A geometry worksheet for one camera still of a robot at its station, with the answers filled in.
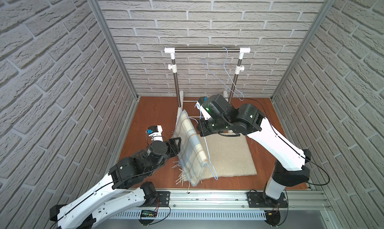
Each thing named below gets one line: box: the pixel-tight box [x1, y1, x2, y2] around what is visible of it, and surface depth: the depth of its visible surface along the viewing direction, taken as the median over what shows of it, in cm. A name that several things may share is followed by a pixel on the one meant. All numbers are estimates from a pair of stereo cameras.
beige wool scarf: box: [197, 133, 257, 180], surface depth 86 cm
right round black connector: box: [264, 210, 281, 227], surface depth 72 cm
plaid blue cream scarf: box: [173, 109, 208, 187], surface depth 75 cm
